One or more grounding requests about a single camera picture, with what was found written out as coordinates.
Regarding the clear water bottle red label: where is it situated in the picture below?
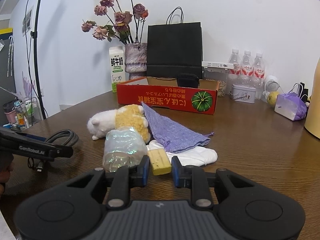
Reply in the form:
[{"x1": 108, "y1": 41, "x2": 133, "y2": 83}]
[
  {"x1": 240, "y1": 50, "x2": 254, "y2": 88},
  {"x1": 228, "y1": 49, "x2": 242, "y2": 90},
  {"x1": 252, "y1": 53, "x2": 265, "y2": 98}
]

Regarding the flat white box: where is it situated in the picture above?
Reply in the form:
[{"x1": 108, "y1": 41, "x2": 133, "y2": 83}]
[{"x1": 202, "y1": 61, "x2": 235, "y2": 69}]

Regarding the small white round fan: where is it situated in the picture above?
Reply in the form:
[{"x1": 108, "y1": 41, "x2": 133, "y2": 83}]
[{"x1": 262, "y1": 75, "x2": 281, "y2": 103}]

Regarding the purple tissue pack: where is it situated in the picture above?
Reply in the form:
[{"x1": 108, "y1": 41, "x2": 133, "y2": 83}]
[{"x1": 274, "y1": 92, "x2": 308, "y2": 122}]

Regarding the black paper bag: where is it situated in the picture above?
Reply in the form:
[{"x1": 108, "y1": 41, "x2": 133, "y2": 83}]
[{"x1": 146, "y1": 7, "x2": 203, "y2": 80}]

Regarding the red cardboard box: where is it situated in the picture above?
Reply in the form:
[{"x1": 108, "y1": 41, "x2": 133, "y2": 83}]
[{"x1": 116, "y1": 76, "x2": 219, "y2": 115}]

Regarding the pink grey mottled vase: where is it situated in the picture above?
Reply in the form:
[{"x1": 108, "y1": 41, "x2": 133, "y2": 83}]
[{"x1": 124, "y1": 42, "x2": 148, "y2": 80}]

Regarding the purple woven drawstring pouch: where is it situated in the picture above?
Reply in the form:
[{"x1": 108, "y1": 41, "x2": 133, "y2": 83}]
[{"x1": 141, "y1": 102, "x2": 215, "y2": 154}]

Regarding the black power adapter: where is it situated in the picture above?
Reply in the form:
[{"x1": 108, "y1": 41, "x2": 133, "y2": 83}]
[{"x1": 299, "y1": 82, "x2": 311, "y2": 103}]

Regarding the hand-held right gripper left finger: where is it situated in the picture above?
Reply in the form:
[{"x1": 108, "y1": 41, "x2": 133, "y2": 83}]
[{"x1": 65, "y1": 155, "x2": 150, "y2": 210}]

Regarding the white green milk carton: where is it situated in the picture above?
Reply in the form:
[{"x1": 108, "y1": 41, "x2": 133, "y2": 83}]
[{"x1": 109, "y1": 46, "x2": 125, "y2": 93}]

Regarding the storage rack with toiletries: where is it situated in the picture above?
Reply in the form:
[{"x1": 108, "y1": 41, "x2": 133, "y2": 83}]
[{"x1": 2, "y1": 97, "x2": 44, "y2": 130}]

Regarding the white cloth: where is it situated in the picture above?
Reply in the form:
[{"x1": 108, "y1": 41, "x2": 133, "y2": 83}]
[{"x1": 146, "y1": 139, "x2": 218, "y2": 167}]

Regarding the black braided cable pink tie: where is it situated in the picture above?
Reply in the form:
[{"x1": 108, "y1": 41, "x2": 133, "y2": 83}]
[{"x1": 27, "y1": 129, "x2": 80, "y2": 173}]

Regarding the purple flower wall sticker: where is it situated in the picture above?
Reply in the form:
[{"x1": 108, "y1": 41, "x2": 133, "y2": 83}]
[{"x1": 21, "y1": 71, "x2": 34, "y2": 99}]

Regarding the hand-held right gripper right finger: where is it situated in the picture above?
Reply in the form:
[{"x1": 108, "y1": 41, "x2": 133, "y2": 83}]
[{"x1": 171, "y1": 156, "x2": 253, "y2": 210}]

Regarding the grey metal tin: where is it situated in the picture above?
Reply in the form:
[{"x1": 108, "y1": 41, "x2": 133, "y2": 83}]
[{"x1": 229, "y1": 84, "x2": 257, "y2": 104}]

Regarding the black light stand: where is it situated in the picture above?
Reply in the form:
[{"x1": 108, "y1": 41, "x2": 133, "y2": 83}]
[{"x1": 17, "y1": 0, "x2": 49, "y2": 120}]

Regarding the black board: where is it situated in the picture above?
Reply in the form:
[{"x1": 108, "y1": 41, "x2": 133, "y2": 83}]
[{"x1": 0, "y1": 39, "x2": 17, "y2": 93}]

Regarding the white and yellow plush toy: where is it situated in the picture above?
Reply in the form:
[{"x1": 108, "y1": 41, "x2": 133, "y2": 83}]
[{"x1": 87, "y1": 105, "x2": 152, "y2": 143}]

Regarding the person's left hand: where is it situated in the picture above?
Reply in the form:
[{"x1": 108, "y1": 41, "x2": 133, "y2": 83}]
[{"x1": 0, "y1": 165, "x2": 12, "y2": 183}]

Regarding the translucent plastic bag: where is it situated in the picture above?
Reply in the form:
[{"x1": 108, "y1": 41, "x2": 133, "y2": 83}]
[{"x1": 102, "y1": 127, "x2": 148, "y2": 172}]

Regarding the clear plastic jar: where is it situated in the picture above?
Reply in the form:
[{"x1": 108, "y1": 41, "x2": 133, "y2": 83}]
[{"x1": 204, "y1": 67, "x2": 228, "y2": 97}]

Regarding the dried pink rose bouquet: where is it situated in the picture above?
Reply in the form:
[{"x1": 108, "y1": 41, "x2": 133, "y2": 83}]
[{"x1": 81, "y1": 0, "x2": 149, "y2": 45}]

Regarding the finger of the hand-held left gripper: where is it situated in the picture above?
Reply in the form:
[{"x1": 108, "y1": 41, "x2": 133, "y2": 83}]
[
  {"x1": 0, "y1": 127, "x2": 47, "y2": 144},
  {"x1": 45, "y1": 144, "x2": 75, "y2": 159}
]

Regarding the black zipper pouch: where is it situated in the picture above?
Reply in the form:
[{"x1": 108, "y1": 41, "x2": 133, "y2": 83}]
[{"x1": 177, "y1": 73, "x2": 200, "y2": 89}]

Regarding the wall poster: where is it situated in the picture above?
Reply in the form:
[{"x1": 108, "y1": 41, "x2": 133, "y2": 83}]
[{"x1": 21, "y1": 5, "x2": 34, "y2": 37}]

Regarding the yellow sponge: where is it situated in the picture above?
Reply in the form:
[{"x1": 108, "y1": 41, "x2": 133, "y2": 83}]
[{"x1": 147, "y1": 148, "x2": 172, "y2": 176}]

